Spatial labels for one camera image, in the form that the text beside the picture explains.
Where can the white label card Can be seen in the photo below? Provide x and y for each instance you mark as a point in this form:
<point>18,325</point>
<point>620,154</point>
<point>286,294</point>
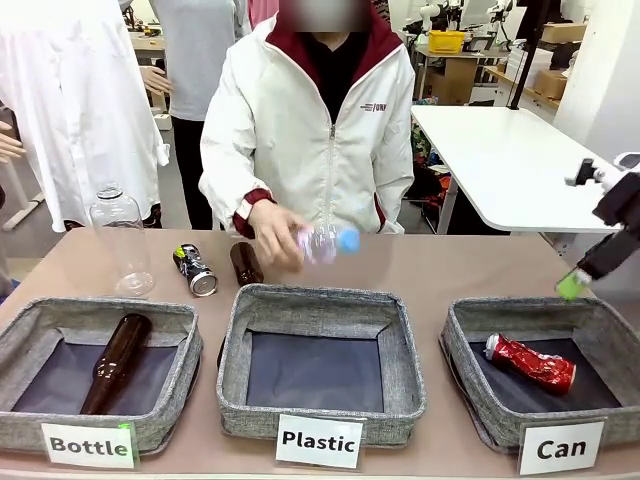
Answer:
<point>561,448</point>

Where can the wooden workbench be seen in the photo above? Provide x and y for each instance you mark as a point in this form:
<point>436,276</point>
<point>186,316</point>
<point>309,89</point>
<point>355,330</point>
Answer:
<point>457,75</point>

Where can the black pole stand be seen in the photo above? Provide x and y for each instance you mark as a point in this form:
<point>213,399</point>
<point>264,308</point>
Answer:
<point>525,55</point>

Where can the grey fabric basket can label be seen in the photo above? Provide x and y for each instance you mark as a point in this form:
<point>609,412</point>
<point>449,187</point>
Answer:
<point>615,320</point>

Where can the person in white red jacket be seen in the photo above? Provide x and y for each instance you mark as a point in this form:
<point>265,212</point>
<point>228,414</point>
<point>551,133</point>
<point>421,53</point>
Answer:
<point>310,130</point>

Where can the white label card Bottle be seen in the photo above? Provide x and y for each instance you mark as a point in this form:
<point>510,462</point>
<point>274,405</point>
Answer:
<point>90,445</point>

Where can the yellow plastic crate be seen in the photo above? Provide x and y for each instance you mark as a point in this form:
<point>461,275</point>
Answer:
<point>446,42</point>

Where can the person's right hand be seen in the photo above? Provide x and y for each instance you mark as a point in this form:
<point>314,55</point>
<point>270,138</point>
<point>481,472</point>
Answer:
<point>272,235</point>

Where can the grey fabric basket bottle label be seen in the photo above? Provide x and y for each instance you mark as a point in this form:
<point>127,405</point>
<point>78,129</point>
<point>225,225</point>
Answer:
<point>30,430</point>

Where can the crushed red drink can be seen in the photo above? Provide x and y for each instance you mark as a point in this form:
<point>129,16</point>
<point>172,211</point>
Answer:
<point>535,366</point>

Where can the cardboard box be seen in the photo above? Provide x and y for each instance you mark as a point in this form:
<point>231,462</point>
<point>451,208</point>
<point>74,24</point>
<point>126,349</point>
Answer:
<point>564,32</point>
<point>550,84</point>

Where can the crushed black drink can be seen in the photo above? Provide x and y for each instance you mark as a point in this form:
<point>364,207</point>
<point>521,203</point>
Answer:
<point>196,270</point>

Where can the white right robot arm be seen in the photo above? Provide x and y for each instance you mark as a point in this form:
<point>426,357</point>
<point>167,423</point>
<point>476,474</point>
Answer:
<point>625,167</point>

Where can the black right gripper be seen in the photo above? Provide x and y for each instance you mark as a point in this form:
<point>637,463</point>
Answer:
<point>622,200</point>

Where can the large clear plastic jar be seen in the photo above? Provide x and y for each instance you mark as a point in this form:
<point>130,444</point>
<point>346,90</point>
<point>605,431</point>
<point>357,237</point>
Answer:
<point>122,240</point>

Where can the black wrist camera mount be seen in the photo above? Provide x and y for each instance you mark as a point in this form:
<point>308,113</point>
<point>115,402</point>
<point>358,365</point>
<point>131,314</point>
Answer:
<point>581,172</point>

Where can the small brown glass bottle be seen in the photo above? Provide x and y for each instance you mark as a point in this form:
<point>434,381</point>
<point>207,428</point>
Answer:
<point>246,264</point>

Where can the wooden mannequin stand foot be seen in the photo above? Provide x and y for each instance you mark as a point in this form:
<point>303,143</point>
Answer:
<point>22,210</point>

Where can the long brown glass bottle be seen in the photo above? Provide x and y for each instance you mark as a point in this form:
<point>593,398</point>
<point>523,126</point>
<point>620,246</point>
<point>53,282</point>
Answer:
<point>117,362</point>

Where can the white label card Plastic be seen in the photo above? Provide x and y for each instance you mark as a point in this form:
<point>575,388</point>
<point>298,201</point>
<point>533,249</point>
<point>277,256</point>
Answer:
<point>319,442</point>

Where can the clear plastic bottle blue cap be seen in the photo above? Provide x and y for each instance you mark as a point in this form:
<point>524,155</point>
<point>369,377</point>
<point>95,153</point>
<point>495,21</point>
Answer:
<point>325,244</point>

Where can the grey fabric basket plastic label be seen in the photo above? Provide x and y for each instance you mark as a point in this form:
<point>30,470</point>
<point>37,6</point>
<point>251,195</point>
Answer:
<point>320,300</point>

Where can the white background table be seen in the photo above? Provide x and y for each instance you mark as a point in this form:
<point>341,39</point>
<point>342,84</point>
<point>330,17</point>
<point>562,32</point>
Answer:
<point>500,165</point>

